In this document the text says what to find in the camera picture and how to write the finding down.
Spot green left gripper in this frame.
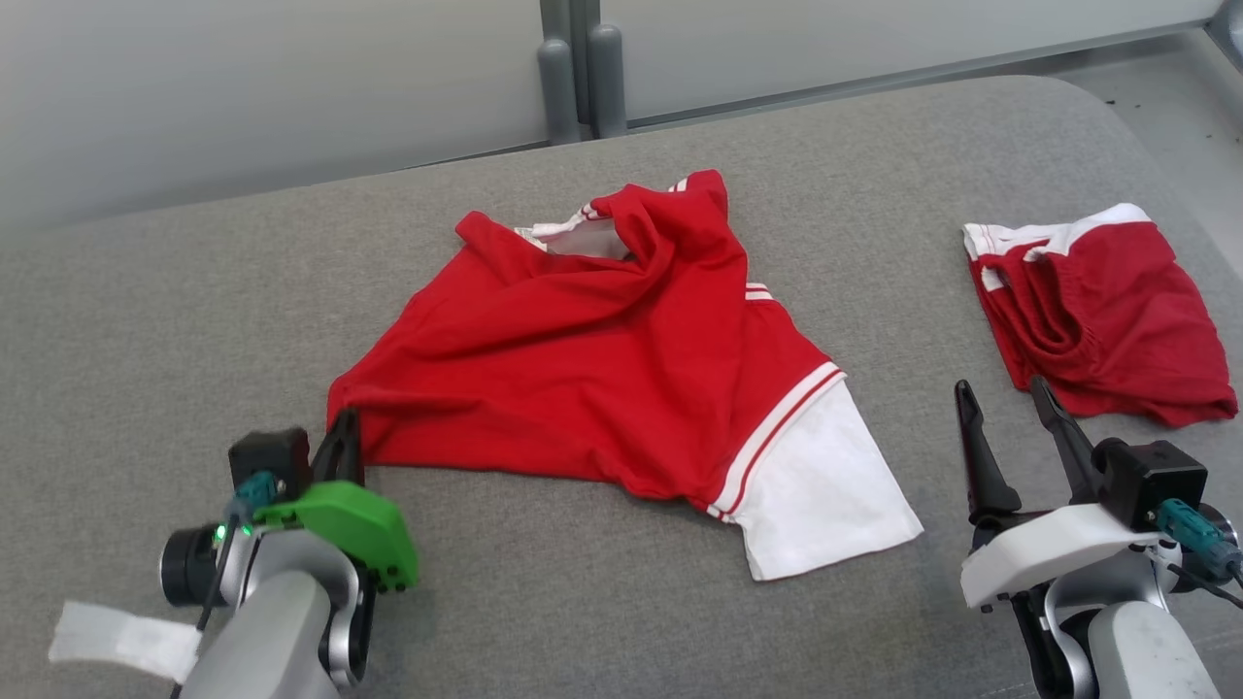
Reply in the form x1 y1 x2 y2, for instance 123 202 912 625
254 408 420 593

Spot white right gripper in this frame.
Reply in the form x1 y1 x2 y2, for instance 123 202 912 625
955 377 1166 611

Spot red shorts with white stripe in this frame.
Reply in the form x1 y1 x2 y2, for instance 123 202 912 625
963 202 1239 428

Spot red jersey with white sleeves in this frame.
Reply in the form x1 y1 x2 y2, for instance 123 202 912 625
327 170 924 583

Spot white tape strip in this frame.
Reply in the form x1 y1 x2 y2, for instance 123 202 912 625
49 600 201 682

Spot left cable with teal connector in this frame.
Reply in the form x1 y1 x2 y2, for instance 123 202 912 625
170 471 279 699

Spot cable with teal connector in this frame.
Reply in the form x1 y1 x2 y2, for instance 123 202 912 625
170 471 279 699
1156 498 1243 613

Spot right cable with teal connector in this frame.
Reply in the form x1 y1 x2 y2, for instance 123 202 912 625
1156 498 1243 613

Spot grey partition post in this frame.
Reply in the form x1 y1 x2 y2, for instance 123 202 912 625
537 0 582 146
581 0 628 140

